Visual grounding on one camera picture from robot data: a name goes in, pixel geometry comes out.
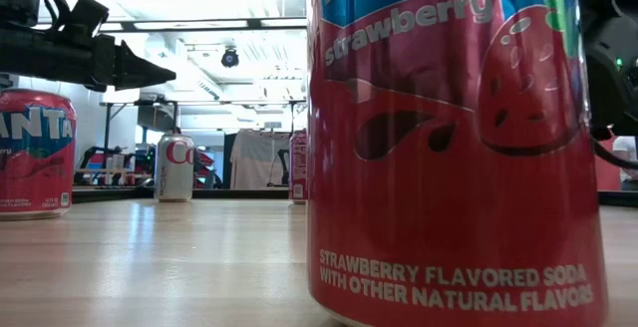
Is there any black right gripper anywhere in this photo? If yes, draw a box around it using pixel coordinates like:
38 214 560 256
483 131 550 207
582 0 638 142

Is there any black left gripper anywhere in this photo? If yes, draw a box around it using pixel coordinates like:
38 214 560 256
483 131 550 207
0 26 177 93

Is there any red Fanta strawberry soda can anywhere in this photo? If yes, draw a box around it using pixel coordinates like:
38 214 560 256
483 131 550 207
305 0 610 327
0 87 78 222

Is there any red Coca-Cola can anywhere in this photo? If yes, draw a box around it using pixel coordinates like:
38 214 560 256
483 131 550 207
288 130 309 206

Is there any person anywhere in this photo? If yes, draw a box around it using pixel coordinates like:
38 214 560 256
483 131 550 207
611 136 638 192

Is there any orange-red hanging cloth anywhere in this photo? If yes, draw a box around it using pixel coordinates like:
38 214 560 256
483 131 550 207
595 140 622 192

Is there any silver Diet Coke can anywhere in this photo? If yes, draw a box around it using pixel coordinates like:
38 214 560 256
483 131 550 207
154 134 196 203

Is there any white draped cloth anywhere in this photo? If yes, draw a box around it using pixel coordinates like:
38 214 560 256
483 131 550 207
229 130 293 190

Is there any black background rack frame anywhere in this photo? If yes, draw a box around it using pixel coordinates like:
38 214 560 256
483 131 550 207
101 98 309 191

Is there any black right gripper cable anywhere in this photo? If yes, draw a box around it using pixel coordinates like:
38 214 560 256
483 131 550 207
590 135 638 171

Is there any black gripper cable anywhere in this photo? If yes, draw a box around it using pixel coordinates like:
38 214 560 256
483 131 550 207
590 135 638 171
19 0 74 32

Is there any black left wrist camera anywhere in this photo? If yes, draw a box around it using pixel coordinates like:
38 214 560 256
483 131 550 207
69 0 110 37

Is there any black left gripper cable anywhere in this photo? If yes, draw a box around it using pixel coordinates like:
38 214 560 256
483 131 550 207
19 0 74 32

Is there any black dome ceiling camera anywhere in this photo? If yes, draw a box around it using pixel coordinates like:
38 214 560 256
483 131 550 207
220 46 240 69

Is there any black overhead frame bar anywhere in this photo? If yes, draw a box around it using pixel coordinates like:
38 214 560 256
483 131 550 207
97 16 309 33

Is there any black aluminium rig frame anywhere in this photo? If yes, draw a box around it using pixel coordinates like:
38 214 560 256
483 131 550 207
72 186 638 207

